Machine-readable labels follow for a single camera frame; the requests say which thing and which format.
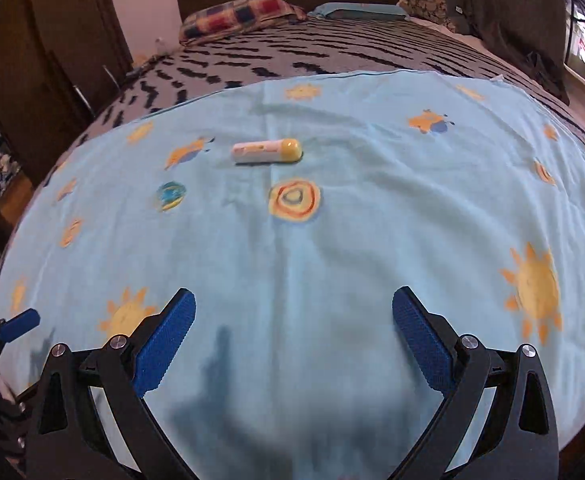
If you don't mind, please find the white tube with yellow cap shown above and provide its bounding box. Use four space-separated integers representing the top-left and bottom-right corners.
231 137 303 165

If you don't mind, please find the light blue printed blanket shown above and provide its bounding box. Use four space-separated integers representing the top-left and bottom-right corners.
0 67 585 480

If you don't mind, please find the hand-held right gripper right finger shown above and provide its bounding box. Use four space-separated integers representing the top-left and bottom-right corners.
389 286 560 480

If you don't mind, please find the dark curtain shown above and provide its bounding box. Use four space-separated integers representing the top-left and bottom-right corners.
465 0 570 106

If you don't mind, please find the brown wooden wardrobe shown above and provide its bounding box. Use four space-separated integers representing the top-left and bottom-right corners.
0 0 133 186

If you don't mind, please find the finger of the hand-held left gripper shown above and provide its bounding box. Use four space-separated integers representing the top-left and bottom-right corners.
0 308 40 346

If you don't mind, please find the checkered pillow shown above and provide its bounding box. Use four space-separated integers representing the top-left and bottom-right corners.
179 0 308 46

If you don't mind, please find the grey black patterned bedsheet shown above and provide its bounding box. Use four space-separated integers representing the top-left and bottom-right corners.
42 12 585 186

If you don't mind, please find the blue pillow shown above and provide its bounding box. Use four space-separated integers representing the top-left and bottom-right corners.
307 1 410 22

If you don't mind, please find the patterned bag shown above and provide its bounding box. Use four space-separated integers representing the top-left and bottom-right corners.
397 0 468 35

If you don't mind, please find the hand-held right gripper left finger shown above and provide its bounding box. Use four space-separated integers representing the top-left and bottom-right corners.
25 288 196 480

